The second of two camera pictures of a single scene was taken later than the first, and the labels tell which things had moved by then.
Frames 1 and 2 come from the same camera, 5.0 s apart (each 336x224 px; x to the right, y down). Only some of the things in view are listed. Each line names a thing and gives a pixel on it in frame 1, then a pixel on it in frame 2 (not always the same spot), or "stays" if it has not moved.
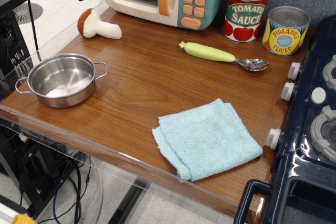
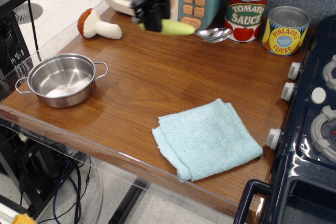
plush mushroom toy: x=90 y=26 stays
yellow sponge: x=23 y=219 stays
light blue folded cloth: x=205 y=140 stays
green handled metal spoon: x=214 y=53 -> x=212 y=34
